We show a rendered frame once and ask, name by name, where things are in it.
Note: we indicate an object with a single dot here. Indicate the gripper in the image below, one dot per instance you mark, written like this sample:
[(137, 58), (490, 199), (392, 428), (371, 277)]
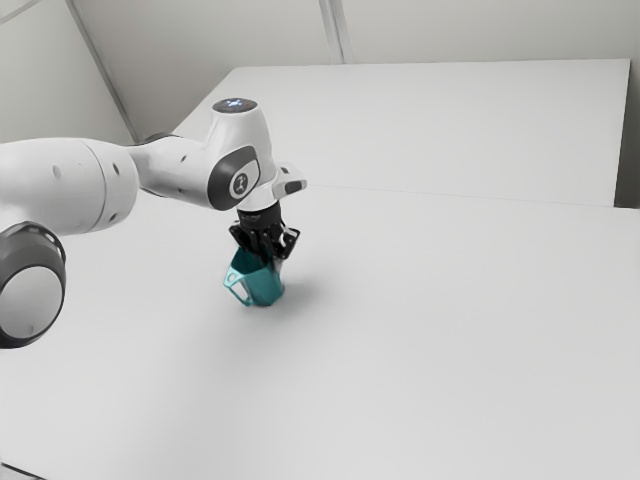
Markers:
[(259, 223)]

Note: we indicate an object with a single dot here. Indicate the teal faceted mug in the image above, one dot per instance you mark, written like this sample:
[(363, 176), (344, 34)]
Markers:
[(257, 283)]

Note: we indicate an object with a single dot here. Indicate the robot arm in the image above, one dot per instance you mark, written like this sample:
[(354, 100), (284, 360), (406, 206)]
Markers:
[(165, 167)]

